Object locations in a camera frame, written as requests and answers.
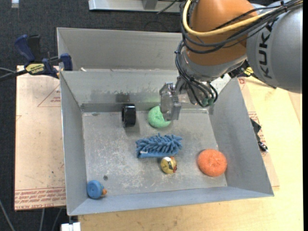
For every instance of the brown cardboard board, red print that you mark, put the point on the brown cardboard board, red print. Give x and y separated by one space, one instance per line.
38 133

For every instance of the green round sponge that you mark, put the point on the green round sponge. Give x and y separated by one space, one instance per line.
155 118

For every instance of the orange round sponge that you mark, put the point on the orange round sponge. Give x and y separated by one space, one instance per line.
212 162

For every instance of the black tape roll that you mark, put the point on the black tape roll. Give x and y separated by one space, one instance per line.
128 115

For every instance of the blue toy duck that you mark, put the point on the blue toy duck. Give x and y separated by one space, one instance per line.
94 189

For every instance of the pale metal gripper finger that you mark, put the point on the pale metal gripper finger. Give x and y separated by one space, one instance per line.
176 111
166 105

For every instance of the gold toy duck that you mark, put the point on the gold toy duck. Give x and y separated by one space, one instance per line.
168 165

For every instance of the grey metal bin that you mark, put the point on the grey metal bin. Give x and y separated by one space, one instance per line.
115 153

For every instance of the blue noodle cleaning cloth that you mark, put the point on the blue noodle cleaning cloth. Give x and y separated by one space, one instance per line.
158 144

